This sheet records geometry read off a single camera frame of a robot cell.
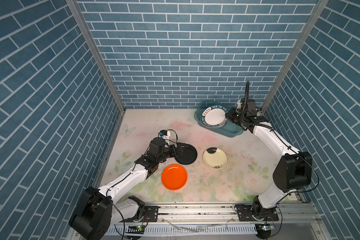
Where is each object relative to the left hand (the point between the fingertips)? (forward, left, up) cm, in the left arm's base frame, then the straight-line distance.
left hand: (181, 146), depth 82 cm
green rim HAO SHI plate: (+19, -21, +3) cm, 28 cm away
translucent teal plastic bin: (+22, -36, -14) cm, 45 cm away
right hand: (+18, -26, +9) cm, 33 cm away
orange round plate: (-12, +4, -15) cm, 20 cm away
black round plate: (+1, -5, -15) cm, 15 cm away
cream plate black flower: (0, -22, -15) cm, 26 cm away
